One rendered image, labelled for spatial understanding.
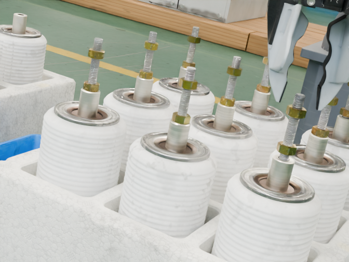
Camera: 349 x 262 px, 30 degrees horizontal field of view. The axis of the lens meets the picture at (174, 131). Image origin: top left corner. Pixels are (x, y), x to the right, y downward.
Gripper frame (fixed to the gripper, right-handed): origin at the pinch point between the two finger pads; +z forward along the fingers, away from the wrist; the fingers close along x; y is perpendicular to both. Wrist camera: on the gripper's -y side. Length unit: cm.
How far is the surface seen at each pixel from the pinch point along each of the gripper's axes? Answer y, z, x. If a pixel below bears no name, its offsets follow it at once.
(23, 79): -41, 17, -37
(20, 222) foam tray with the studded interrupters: -3.1, 21.6, -25.8
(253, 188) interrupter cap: 3.4, 9.5, -2.6
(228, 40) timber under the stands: -212, 32, 2
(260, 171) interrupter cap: -1.9, 9.6, -1.6
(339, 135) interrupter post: -19.7, 9.2, 9.7
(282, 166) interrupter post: 1.7, 7.3, -0.2
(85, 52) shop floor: -149, 35, -46
